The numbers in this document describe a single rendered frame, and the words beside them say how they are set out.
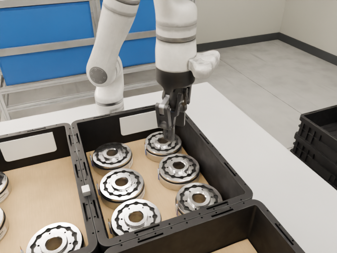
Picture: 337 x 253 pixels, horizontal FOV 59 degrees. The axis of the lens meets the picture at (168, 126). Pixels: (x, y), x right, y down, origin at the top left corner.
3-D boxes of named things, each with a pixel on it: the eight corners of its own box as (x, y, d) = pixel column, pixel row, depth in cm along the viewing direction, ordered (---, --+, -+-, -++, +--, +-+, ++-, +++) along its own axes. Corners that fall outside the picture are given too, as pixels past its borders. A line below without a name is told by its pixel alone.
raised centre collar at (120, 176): (110, 178, 70) (109, 176, 70) (130, 174, 71) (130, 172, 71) (112, 193, 66) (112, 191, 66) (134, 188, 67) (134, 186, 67)
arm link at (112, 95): (94, 46, 94) (101, 94, 104) (82, 57, 86) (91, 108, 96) (122, 48, 92) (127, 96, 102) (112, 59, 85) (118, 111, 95)
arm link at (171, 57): (207, 81, 49) (210, 44, 45) (146, 70, 53) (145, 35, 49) (221, 61, 56) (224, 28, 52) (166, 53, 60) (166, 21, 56)
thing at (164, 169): (153, 160, 76) (152, 159, 75) (188, 151, 79) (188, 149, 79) (167, 187, 68) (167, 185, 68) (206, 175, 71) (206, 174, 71)
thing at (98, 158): (89, 148, 80) (89, 147, 79) (126, 140, 83) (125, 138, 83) (97, 172, 72) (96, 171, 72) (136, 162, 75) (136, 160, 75)
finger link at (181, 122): (184, 112, 63) (183, 127, 65) (185, 111, 64) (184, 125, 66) (174, 110, 64) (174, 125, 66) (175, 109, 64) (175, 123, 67)
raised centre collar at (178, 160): (166, 163, 74) (166, 161, 74) (183, 158, 76) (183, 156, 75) (173, 175, 71) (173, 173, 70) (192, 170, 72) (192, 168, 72)
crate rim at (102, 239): (71, 128, 79) (69, 121, 78) (175, 107, 88) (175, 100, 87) (102, 258, 48) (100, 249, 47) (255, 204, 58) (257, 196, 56)
